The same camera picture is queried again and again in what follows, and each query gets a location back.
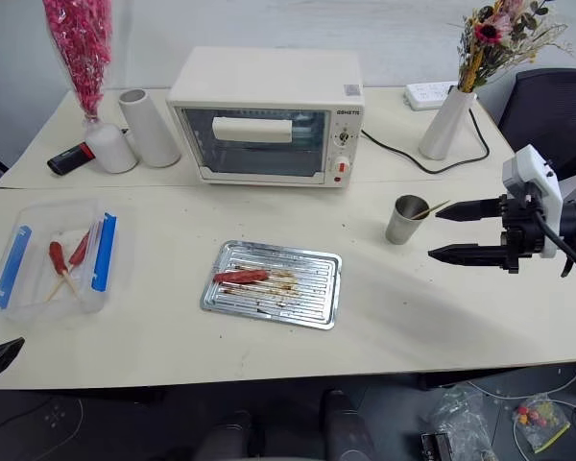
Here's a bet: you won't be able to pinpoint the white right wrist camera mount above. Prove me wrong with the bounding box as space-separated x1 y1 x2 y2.
502 143 564 259

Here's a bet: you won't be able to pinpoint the black and red device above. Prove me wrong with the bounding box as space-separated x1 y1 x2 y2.
46 141 98 177

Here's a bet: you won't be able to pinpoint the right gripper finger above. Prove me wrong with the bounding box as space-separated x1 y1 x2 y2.
427 243 508 271
434 198 504 224

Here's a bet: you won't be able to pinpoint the small black box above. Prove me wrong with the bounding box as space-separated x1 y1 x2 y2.
420 431 456 461

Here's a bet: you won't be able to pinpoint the plastic bag with colourful items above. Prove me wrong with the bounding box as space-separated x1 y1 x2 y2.
512 392 572 455

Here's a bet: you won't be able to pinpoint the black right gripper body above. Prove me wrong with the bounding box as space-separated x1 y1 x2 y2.
498 190 549 276

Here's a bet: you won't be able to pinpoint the white paper tube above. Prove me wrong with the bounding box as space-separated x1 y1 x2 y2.
118 87 182 169

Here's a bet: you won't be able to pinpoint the mixed dried flower bouquet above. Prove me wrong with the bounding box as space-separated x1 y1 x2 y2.
454 0 576 95

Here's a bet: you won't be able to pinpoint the black mesh office chair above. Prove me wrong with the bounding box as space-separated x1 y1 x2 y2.
497 67 576 180

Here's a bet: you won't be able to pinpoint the clear crumpled plastic bag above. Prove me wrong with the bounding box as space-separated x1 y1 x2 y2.
430 382 499 461

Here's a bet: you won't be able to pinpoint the thin wooden stick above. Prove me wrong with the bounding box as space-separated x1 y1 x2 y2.
410 200 450 222

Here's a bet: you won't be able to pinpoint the white power strip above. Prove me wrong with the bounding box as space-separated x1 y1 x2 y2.
403 82 458 112

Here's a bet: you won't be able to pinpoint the pink dried flower bouquet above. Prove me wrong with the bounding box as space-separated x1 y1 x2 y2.
41 0 114 122

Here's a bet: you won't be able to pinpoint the clear plastic container blue latches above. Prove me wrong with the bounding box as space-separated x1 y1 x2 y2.
0 198 122 324

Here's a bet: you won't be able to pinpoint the white toaster oven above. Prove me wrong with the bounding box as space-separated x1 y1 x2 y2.
165 45 367 190

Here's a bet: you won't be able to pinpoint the white twisted vase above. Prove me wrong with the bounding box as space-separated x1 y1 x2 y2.
418 85 478 161

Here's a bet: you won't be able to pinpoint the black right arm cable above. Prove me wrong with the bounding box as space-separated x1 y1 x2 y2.
532 208 576 348

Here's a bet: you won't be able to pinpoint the red sausage on wooden skewer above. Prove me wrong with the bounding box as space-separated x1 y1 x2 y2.
48 240 82 300
44 230 92 303

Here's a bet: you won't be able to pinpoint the white round bottle vase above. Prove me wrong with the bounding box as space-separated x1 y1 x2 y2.
83 116 138 175

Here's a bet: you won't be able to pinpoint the black oven power cable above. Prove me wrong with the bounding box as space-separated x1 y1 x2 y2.
360 107 492 176

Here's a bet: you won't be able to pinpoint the metal cup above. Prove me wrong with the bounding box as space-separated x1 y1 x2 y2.
384 193 432 246

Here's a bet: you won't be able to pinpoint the silver baking tray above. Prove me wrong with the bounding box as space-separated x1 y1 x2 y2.
200 239 344 332

